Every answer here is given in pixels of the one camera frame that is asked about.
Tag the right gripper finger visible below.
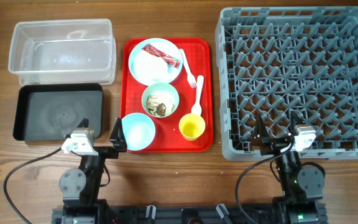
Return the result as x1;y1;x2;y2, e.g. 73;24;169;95
290;111;305;128
254;115;271;155

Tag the small light blue bowl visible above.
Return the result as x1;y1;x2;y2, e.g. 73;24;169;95
122;113;156;151

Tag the food scraps and rice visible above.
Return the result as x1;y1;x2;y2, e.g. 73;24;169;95
146;91;175;118

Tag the green bowl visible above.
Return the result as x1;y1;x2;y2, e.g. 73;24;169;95
141;83;180;118

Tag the yellow plastic cup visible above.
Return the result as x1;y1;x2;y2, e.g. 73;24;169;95
179;113;206;141

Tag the white plastic spoon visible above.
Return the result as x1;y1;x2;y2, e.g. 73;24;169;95
191;75;204;116

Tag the large light blue plate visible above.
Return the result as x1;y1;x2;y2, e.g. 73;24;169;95
128;38;183;86

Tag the red snack wrapper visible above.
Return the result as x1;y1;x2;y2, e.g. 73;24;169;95
142;44;181;68

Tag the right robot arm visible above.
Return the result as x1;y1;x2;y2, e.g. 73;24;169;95
252;112;328;223

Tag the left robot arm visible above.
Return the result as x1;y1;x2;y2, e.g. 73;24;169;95
51;118;127;224

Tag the black waste tray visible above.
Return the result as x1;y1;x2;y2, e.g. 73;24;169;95
12;83;103;141

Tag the grey dishwasher rack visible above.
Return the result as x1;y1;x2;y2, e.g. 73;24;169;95
215;6;358;161

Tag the red serving tray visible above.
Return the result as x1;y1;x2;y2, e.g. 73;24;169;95
120;37;214;153

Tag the clear plastic bin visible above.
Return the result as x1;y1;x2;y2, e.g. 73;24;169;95
8;19;116;86

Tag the white plastic fork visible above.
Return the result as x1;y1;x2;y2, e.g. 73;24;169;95
179;49;196;88

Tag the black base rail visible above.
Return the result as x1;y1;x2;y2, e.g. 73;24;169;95
51;203;329;224

